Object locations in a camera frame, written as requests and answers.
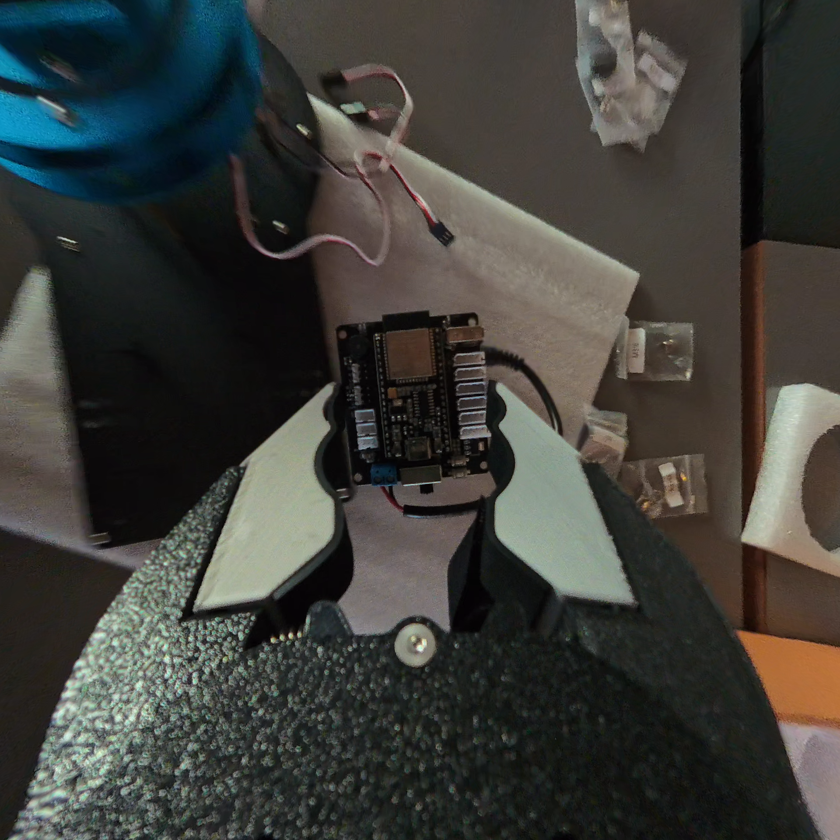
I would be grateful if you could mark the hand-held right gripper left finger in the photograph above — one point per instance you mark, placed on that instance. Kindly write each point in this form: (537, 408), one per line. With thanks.
(275, 518)

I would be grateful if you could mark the clear bag brass parts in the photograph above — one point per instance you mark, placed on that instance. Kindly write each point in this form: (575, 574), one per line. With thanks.
(669, 485)

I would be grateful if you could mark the white foam sheet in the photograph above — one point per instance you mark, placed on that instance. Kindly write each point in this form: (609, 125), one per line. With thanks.
(499, 262)

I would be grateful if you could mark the dark box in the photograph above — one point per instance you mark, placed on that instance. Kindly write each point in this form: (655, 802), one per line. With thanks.
(794, 131)

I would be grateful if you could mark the white foam block with hole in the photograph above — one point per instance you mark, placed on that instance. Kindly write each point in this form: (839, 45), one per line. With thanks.
(781, 459)

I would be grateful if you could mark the large clear parts bag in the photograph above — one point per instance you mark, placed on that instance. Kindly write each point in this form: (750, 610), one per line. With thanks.
(627, 72)

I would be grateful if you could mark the blue acrylic toy robot arm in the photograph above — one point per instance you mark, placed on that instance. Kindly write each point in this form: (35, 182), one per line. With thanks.
(131, 98)

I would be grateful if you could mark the small crumpled clear bag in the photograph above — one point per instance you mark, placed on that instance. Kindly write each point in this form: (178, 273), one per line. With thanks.
(607, 439)

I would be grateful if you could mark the black microcontroller circuit board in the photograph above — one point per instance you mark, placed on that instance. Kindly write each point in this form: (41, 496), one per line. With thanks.
(413, 394)

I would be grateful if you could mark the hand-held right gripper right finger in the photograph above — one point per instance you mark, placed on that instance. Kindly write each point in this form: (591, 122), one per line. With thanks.
(558, 518)

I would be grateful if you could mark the grey desk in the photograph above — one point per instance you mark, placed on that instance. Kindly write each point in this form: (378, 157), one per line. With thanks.
(512, 79)

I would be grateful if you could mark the black acrylic base plate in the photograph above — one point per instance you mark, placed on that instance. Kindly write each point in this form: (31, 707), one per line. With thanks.
(184, 341)

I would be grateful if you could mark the clear bag white label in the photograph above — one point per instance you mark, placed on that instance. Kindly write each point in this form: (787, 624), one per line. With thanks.
(656, 351)

